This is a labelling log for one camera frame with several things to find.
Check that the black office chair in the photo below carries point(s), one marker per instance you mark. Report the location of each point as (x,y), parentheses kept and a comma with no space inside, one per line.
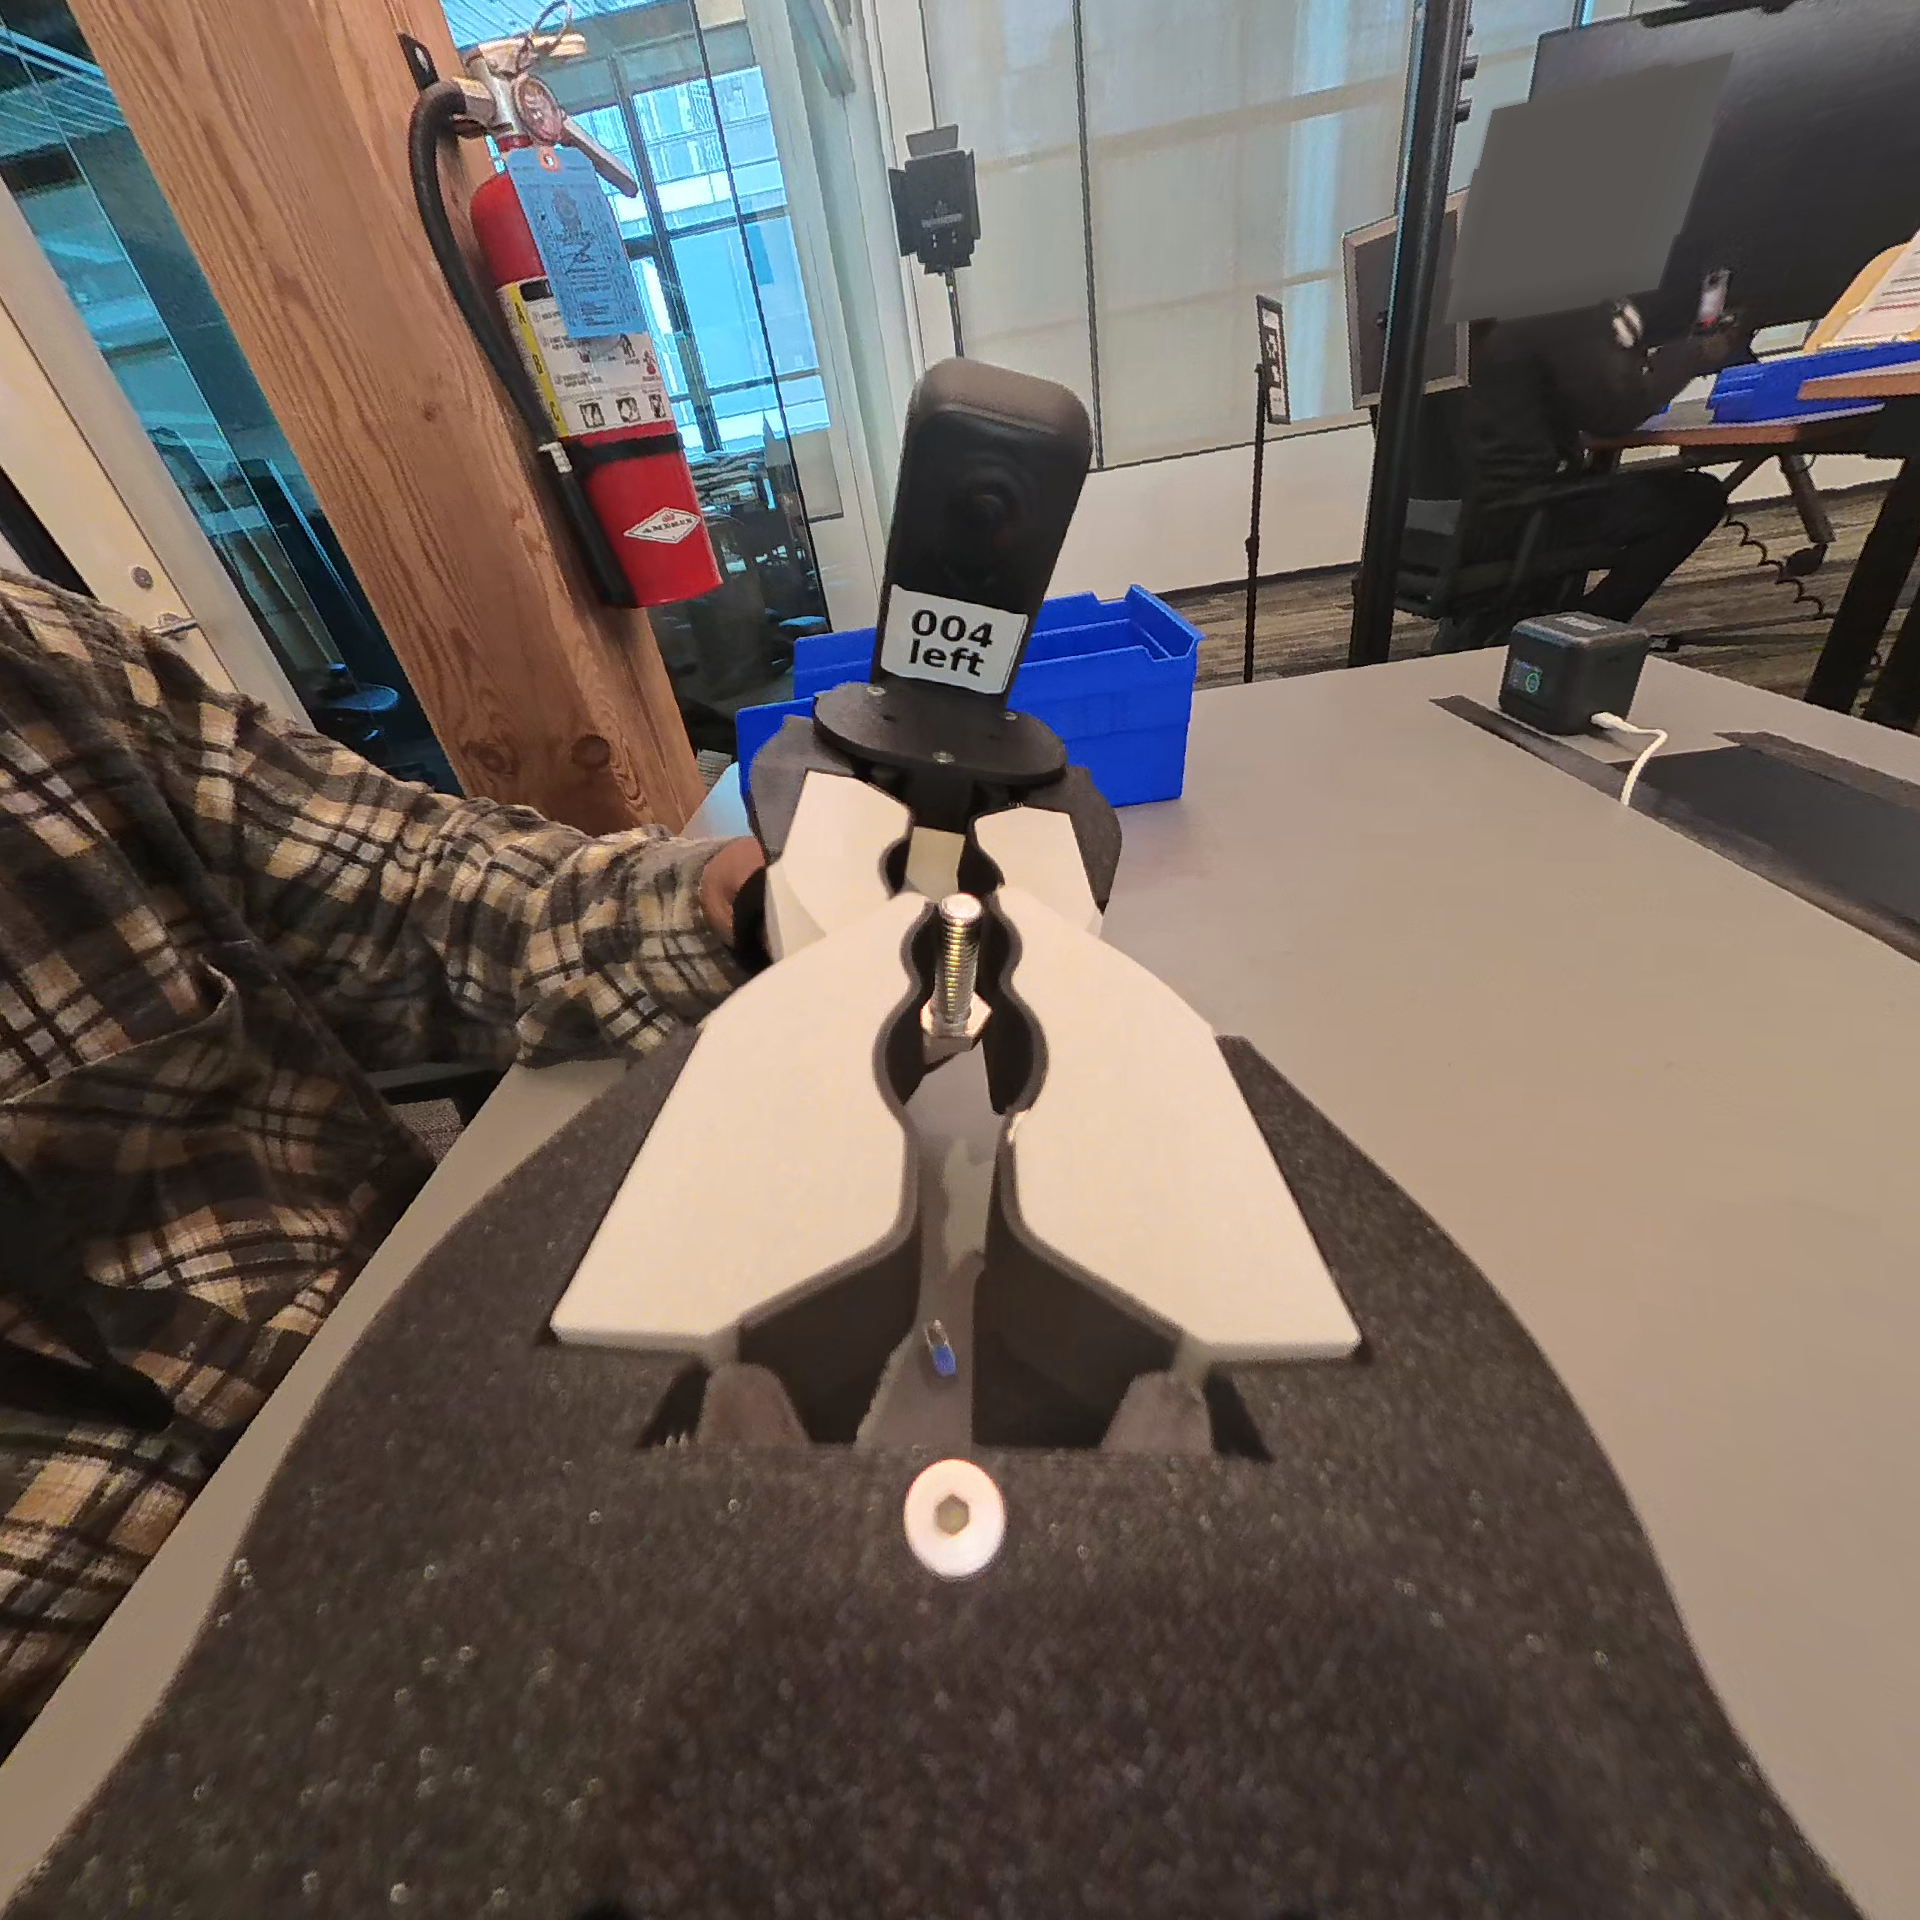
(1447,570)

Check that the thin black stand with sign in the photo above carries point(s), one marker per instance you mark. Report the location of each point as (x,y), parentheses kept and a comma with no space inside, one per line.
(1270,359)

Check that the thick black pole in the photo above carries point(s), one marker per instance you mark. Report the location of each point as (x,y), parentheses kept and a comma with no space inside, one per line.
(1419,300)

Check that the person's plaid shirt torso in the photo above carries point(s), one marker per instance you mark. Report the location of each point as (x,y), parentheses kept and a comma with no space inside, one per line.
(150,1050)

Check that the blue flat object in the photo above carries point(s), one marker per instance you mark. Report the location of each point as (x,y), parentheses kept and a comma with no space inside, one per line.
(1110,706)

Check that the wooden pillar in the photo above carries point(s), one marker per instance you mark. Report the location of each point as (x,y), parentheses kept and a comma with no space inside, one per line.
(301,375)

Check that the person's left hand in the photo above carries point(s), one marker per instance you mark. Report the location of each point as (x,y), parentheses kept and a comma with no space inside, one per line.
(732,886)

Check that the black light panel on stand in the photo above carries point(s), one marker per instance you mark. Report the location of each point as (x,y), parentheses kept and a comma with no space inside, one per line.
(936,195)

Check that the grey monitor back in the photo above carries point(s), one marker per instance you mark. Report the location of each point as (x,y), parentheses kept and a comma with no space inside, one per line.
(1373,300)

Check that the large black monitor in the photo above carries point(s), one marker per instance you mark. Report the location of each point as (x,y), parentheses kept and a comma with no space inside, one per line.
(1799,90)

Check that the blue tray on desk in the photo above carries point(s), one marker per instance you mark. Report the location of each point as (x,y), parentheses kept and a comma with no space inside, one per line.
(1799,387)

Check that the small black charger box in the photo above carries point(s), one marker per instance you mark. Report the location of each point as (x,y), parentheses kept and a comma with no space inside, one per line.
(1576,668)

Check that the silver hex bolt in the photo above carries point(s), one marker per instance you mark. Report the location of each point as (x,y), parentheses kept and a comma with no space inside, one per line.
(955,975)

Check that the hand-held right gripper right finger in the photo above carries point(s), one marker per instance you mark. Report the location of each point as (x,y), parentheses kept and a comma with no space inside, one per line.
(1156,1186)

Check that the red fire extinguisher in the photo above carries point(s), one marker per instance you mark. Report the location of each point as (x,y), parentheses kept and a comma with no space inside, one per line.
(630,466)

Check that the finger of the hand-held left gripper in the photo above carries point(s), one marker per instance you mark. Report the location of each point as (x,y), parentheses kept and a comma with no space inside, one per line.
(832,862)
(1050,855)

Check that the wooden desk with black legs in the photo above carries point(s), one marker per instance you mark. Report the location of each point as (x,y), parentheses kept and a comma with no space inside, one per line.
(1883,511)

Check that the person's left forearm plaid sleeve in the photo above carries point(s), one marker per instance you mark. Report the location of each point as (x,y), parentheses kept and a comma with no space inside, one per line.
(571,931)

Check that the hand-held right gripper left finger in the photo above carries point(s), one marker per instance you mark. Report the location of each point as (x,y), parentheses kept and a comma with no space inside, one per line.
(751,1172)

